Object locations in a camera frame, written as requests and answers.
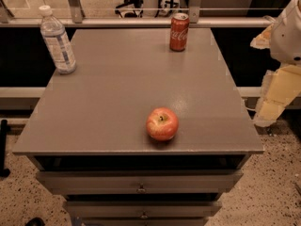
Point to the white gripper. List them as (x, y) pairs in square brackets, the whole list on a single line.
[(287, 37)]

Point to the red coke can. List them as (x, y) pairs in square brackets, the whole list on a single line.
[(179, 32)]

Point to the clear plastic water bottle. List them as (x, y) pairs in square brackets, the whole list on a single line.
[(57, 41)]

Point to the red apple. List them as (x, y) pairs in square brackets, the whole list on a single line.
[(162, 124)]

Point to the black office chair base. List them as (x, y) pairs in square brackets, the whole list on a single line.
[(137, 11)]

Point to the top cabinet drawer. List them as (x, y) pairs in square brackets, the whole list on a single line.
[(139, 182)]

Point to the cabinet drawer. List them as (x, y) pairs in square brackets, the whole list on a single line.
[(139, 182), (149, 209)]

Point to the grey drawer cabinet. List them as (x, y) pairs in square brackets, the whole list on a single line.
[(95, 118)]

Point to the black stand at left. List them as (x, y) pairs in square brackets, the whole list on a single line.
[(4, 128)]

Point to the metal railing post right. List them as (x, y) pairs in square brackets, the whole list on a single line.
[(194, 7)]

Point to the metal railing post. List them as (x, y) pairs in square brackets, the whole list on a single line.
[(194, 7), (77, 13)]

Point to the metal railing post left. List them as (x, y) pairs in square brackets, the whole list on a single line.
[(77, 13)]

